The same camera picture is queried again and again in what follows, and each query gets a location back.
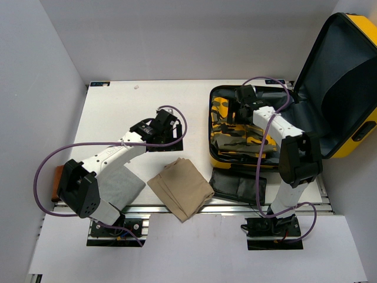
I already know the camouflage orange green garment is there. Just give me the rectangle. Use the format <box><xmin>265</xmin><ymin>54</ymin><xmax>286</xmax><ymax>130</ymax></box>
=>
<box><xmin>210</xmin><ymin>97</ymin><xmax>264</xmax><ymax>157</ymax></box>

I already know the beige garment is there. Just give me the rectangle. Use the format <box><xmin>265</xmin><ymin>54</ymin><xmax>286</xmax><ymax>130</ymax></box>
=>
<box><xmin>147</xmin><ymin>158</ymin><xmax>214</xmax><ymax>222</ymax></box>

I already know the grey cloth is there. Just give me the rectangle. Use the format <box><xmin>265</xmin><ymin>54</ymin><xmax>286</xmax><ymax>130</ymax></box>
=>
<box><xmin>98</xmin><ymin>166</ymin><xmax>145</xmax><ymax>210</ymax></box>

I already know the brown fleece towel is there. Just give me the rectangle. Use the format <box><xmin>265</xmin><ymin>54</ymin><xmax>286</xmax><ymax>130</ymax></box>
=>
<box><xmin>51</xmin><ymin>165</ymin><xmax>64</xmax><ymax>203</ymax></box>

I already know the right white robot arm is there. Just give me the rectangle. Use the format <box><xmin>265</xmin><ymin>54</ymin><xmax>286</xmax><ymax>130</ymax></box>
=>
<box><xmin>235</xmin><ymin>85</ymin><xmax>323</xmax><ymax>235</ymax></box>

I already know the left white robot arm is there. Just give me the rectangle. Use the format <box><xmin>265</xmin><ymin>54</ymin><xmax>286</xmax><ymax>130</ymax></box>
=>
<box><xmin>57</xmin><ymin>106</ymin><xmax>183</xmax><ymax>235</ymax></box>

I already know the right blue table label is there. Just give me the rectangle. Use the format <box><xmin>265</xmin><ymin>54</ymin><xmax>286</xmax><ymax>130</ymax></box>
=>
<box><xmin>265</xmin><ymin>79</ymin><xmax>286</xmax><ymax>84</ymax></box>

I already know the blue table label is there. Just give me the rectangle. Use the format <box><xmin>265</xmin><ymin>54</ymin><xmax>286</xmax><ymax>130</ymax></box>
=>
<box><xmin>90</xmin><ymin>81</ymin><xmax>110</xmax><ymax>87</ymax></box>
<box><xmin>265</xmin><ymin>79</ymin><xmax>286</xmax><ymax>84</ymax></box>

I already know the black leather pouch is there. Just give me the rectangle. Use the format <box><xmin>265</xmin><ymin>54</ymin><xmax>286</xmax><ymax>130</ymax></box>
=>
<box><xmin>209</xmin><ymin>168</ymin><xmax>256</xmax><ymax>205</ymax></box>

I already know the left blue table label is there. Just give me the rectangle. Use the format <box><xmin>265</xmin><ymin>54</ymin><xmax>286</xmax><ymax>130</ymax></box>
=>
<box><xmin>90</xmin><ymin>81</ymin><xmax>110</xmax><ymax>87</ymax></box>

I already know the yellow hard-shell suitcase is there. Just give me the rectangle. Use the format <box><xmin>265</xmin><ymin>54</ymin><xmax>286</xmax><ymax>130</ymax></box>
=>
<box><xmin>209</xmin><ymin>13</ymin><xmax>376</xmax><ymax>171</ymax></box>

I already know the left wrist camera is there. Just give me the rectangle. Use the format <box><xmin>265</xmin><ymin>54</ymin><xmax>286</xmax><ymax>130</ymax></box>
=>
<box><xmin>156</xmin><ymin>107</ymin><xmax>174</xmax><ymax>115</ymax></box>

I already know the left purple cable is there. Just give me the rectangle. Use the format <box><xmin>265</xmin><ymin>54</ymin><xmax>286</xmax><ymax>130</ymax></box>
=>
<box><xmin>32</xmin><ymin>105</ymin><xmax>188</xmax><ymax>247</ymax></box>

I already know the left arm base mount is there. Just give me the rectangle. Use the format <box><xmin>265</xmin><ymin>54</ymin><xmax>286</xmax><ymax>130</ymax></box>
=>
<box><xmin>86</xmin><ymin>213</ymin><xmax>150</xmax><ymax>248</ymax></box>

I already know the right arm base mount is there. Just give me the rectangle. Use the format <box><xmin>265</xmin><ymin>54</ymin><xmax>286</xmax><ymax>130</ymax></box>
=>
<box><xmin>240</xmin><ymin>215</ymin><xmax>303</xmax><ymax>251</ymax></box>

